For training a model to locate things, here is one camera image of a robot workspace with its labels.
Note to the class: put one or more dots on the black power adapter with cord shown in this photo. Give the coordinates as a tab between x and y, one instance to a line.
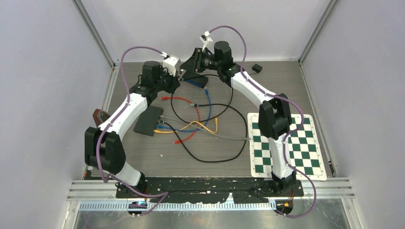
256	69

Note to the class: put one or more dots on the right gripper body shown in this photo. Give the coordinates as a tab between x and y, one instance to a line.
204	62

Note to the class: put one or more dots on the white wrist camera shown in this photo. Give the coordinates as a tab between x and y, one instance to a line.
171	62
206	40

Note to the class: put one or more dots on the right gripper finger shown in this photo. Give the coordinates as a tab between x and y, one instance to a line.
191	59
189	67

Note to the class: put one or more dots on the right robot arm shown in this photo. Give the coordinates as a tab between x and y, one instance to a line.
274	118

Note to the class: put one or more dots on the brown object at left edge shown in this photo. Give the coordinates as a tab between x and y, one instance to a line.
100	116

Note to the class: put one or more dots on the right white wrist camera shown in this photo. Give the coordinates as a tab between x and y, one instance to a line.
206	40

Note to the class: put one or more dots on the black switch with blue ports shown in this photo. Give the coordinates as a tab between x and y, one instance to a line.
195	79

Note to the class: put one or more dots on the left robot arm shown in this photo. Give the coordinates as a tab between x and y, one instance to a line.
103	145

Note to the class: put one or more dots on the green white chessboard mat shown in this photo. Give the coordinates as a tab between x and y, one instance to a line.
304	150

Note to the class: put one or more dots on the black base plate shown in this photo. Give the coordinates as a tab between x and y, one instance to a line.
211	190

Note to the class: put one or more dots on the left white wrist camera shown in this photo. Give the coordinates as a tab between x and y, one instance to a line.
171	62

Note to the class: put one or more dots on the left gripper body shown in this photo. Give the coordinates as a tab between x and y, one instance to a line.
167	83

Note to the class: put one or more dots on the plain black network switch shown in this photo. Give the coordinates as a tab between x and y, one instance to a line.
148	120

